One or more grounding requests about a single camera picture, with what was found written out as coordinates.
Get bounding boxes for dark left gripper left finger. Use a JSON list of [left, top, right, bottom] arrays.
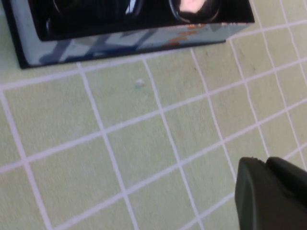
[[234, 156, 307, 230]]

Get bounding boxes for black framed glasses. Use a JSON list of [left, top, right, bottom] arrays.
[[45, 0, 222, 34]]

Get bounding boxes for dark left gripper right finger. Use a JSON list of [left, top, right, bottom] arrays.
[[265, 156, 307, 201]]

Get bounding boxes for green white checkered tablecloth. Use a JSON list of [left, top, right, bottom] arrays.
[[0, 0, 307, 230]]

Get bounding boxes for black glasses case printed side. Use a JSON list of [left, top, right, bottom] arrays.
[[1, 0, 256, 70]]

